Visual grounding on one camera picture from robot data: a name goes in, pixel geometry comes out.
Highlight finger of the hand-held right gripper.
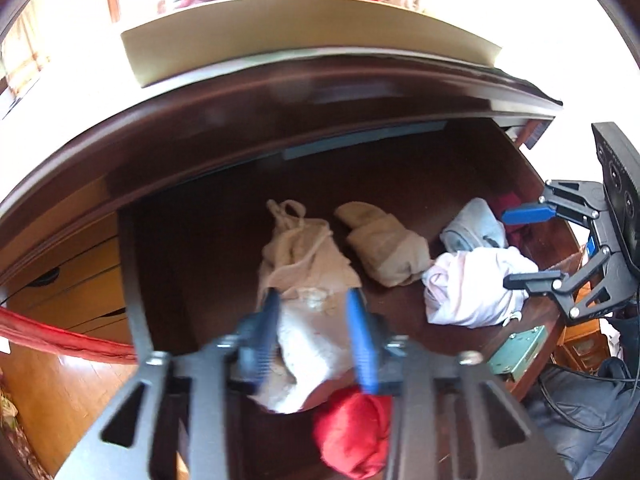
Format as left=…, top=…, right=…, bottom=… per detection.
left=501, top=178, right=608, bottom=228
left=502, top=247, right=626, bottom=325

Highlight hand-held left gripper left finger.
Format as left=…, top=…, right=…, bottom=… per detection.
left=55, top=287, right=283, bottom=480

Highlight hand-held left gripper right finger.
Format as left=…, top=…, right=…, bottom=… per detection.
left=346, top=287, right=571, bottom=480

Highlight pale pink mesh underwear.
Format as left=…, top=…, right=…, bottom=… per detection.
left=245, top=285, right=361, bottom=415

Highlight pale lilac underwear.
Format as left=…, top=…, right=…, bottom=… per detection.
left=422, top=246, right=540, bottom=329

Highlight beige knit undergarment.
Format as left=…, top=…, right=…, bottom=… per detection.
left=257, top=199, right=362, bottom=311

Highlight tan stocking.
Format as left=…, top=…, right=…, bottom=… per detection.
left=334, top=201, right=433, bottom=288

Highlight dark wooden drawer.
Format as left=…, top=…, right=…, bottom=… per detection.
left=117, top=116, right=585, bottom=480

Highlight cream tray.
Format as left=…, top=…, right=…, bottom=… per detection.
left=120, top=0, right=502, bottom=88

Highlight maroon underwear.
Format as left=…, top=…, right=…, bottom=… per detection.
left=492, top=191, right=533, bottom=241

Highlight metal drawer lock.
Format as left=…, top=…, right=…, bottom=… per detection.
left=487, top=325, right=547, bottom=382

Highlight red textured underwear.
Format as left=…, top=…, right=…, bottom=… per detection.
left=312, top=385, right=394, bottom=480

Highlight light blue sock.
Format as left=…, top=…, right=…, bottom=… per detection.
left=440, top=197, right=509, bottom=254

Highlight orange wooden cabinet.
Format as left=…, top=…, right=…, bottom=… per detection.
left=557, top=255, right=626, bottom=373

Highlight blue and white flat box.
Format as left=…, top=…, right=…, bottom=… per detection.
left=370, top=120, right=448, bottom=142
left=282, top=132, right=372, bottom=162

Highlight person's grey clothing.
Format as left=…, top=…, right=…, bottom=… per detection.
left=525, top=360, right=640, bottom=480

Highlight light wooden cabinet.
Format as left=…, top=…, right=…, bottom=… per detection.
left=0, top=210, right=137, bottom=348

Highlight red cloth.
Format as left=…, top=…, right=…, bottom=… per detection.
left=0, top=306, right=140, bottom=365

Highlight beige curtain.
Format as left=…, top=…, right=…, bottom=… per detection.
left=0, top=25, right=51, bottom=106

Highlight black cable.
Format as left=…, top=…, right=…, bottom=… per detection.
left=537, top=300, right=640, bottom=433

